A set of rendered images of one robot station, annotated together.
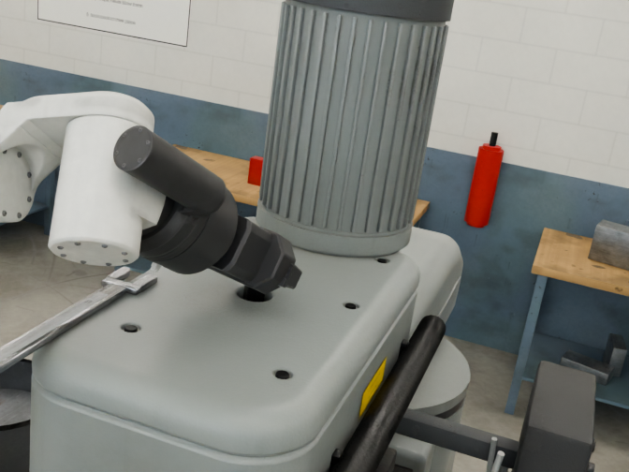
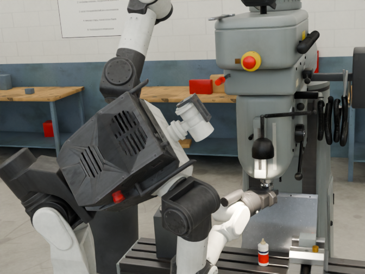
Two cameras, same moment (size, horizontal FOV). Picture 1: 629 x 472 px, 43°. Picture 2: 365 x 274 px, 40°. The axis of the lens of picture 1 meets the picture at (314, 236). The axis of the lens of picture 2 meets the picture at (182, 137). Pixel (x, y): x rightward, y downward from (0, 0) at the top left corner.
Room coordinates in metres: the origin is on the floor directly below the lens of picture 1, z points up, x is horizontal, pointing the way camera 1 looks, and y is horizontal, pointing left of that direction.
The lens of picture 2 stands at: (-1.01, 0.26, 1.96)
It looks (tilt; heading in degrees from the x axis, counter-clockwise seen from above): 16 degrees down; 3
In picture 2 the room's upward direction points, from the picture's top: 4 degrees counter-clockwise
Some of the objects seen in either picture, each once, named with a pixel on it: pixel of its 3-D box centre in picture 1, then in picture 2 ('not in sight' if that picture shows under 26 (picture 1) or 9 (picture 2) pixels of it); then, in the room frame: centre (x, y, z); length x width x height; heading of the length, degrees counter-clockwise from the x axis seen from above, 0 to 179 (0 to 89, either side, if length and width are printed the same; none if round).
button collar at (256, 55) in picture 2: not in sight; (251, 61); (0.53, 0.12, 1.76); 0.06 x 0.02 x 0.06; 73
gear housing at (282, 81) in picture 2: not in sight; (267, 73); (0.79, 0.04, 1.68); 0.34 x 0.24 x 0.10; 163
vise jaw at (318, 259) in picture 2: not in sight; (306, 255); (0.65, -0.08, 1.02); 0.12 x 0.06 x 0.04; 75
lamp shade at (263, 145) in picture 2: not in sight; (262, 147); (0.55, 0.09, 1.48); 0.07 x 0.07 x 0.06
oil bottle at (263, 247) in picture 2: not in sight; (263, 251); (0.76, 0.07, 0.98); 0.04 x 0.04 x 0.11
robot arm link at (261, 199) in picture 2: not in sight; (253, 201); (0.68, 0.11, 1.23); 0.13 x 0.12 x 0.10; 51
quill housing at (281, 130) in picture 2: not in sight; (266, 131); (0.75, 0.05, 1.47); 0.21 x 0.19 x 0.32; 73
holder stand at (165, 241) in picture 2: not in sight; (183, 230); (0.88, 0.38, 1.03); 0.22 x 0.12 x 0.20; 80
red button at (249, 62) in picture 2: not in sight; (249, 62); (0.51, 0.13, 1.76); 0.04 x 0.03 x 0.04; 73
